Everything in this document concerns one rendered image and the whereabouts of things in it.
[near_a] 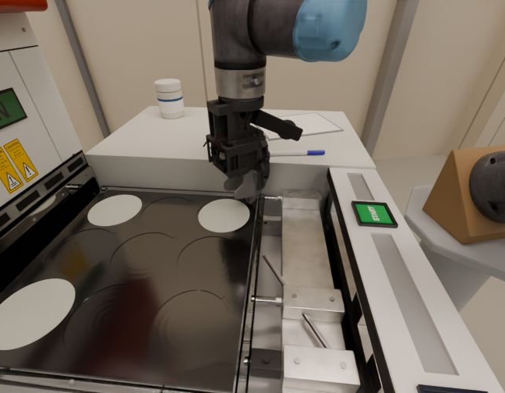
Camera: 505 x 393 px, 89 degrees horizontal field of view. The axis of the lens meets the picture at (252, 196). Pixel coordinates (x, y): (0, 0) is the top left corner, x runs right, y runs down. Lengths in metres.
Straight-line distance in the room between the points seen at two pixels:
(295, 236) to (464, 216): 0.36
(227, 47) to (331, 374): 0.40
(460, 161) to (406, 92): 2.06
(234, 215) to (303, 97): 1.87
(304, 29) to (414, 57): 2.38
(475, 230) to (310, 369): 0.48
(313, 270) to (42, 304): 0.39
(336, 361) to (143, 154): 0.51
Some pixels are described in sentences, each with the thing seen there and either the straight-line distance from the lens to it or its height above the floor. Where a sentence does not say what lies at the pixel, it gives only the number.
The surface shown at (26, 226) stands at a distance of 0.57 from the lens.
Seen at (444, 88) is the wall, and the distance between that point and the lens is 2.95.
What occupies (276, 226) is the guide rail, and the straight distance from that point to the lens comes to 0.56.
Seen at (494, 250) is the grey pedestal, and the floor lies 0.82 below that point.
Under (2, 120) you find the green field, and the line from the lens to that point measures 0.56.
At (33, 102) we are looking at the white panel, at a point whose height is 1.09.
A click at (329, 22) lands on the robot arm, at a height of 1.21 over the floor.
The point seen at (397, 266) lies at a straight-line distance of 0.39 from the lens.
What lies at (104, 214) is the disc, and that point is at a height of 0.90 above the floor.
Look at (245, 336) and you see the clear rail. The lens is 0.36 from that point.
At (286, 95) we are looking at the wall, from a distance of 2.25.
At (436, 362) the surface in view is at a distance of 0.34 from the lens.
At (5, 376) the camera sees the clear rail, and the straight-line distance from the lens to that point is 0.43.
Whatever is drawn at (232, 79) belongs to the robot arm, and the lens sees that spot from 0.39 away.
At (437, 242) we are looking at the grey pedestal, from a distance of 0.69.
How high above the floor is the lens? 1.22
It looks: 36 degrees down
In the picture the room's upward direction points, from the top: straight up
